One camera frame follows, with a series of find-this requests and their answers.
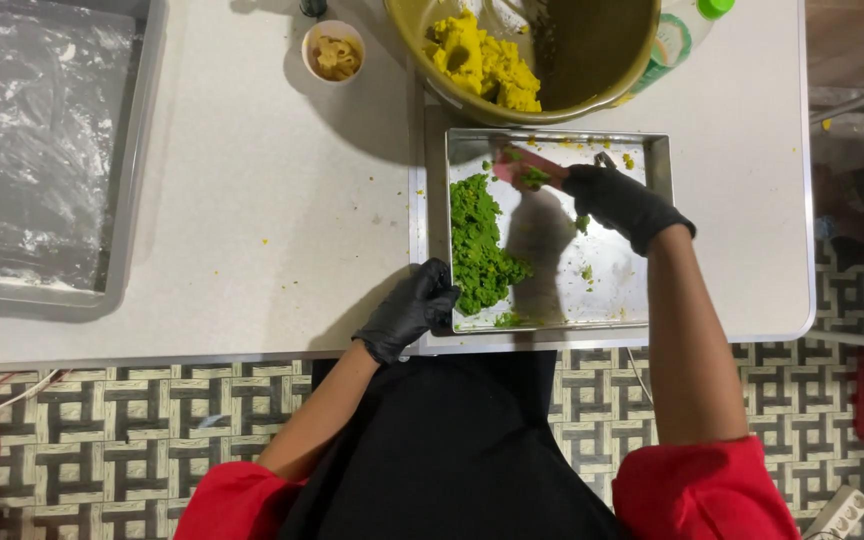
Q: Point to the person's left hand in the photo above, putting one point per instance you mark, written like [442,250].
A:
[411,309]

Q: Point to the person's right hand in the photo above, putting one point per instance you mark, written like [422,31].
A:
[619,201]

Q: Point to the person's left fingers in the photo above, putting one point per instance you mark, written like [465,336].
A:
[439,289]

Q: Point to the person's right fingers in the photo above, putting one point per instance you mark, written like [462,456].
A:
[586,184]

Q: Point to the pink plastic scraper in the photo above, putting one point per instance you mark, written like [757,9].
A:
[526,169]

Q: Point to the square metal baking pan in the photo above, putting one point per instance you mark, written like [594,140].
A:
[589,262]

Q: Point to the green dough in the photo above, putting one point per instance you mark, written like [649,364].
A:
[481,247]

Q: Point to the olive green mixing bowl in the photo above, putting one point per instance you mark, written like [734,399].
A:
[552,67]

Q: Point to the yellow dough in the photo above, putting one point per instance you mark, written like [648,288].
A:
[484,64]

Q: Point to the person's black apron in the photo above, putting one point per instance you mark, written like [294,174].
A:
[447,457]

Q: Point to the clear bottle green cap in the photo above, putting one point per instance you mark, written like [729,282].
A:
[676,37]

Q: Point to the small cream cup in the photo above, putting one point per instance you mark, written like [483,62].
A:
[333,51]

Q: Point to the person's red left sleeve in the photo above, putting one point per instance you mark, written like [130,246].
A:
[233,506]

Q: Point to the person's red sleeve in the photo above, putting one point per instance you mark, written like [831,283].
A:
[233,506]
[702,491]

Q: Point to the dark bottle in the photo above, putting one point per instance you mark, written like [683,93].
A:
[313,7]

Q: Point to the person's red right sleeve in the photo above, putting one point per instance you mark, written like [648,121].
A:
[702,491]

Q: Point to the white power strip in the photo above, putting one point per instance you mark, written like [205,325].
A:
[841,517]

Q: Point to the large floured metal tray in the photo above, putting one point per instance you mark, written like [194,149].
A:
[42,150]

